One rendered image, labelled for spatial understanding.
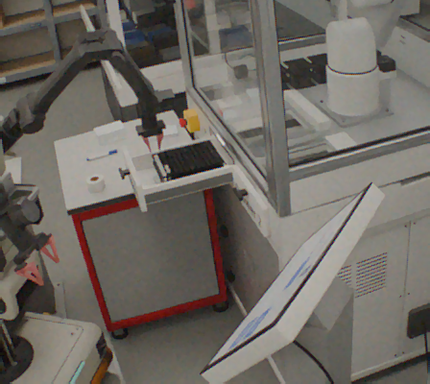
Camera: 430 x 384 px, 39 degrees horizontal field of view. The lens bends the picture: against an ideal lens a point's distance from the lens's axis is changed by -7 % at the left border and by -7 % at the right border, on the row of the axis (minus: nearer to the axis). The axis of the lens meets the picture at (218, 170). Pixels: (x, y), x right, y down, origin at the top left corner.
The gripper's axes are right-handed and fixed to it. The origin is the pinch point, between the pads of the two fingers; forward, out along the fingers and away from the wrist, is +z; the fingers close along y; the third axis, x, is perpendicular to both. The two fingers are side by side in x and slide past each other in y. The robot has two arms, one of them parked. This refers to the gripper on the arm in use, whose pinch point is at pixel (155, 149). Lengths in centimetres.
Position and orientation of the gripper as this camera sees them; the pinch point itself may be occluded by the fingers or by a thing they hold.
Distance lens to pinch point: 233.7
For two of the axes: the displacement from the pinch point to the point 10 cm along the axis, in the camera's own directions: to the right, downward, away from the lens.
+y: 9.5, -2.5, 1.8
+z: 1.3, 8.6, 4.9
